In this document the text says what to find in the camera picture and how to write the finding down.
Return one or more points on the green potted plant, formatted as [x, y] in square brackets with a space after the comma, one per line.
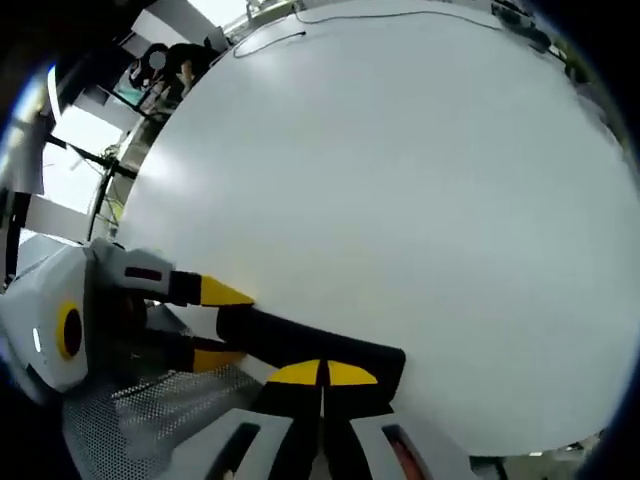
[575, 65]

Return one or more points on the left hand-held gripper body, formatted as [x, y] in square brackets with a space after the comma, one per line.
[45, 310]

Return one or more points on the black remote control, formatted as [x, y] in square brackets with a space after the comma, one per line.
[310, 337]

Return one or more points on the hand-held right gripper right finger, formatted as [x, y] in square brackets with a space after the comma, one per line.
[350, 450]

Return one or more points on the white mesh basket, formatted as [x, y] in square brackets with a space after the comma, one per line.
[160, 415]

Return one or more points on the black tripod stand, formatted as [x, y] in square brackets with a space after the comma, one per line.
[103, 190]

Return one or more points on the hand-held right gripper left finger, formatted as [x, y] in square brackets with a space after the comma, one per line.
[280, 440]

